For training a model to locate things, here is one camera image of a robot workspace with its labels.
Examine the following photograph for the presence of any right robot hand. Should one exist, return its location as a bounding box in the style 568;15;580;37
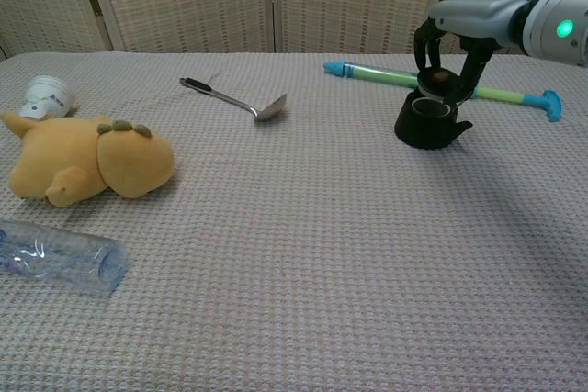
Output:
413;0;551;105

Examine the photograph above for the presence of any black teapot lid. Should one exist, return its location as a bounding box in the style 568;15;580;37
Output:
416;68;460;100

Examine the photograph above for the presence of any black cast iron teapot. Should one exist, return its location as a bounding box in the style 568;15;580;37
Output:
394;88;473;151

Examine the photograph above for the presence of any green blue water pump toy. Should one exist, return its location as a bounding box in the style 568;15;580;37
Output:
322;60;565;124

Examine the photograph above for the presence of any beige woven tablecloth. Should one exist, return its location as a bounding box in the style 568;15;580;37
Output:
0;50;588;392

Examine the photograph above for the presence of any yellow plush dinosaur toy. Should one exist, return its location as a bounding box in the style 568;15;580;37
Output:
0;109;175;208

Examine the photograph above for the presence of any white paper cup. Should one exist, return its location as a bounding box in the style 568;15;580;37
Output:
17;75;76;121

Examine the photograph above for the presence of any clear plastic water bottle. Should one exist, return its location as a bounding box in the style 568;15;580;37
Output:
0;219;128;296

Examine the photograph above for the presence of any steel ladle black handle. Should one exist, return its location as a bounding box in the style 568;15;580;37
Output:
179;76;288;123

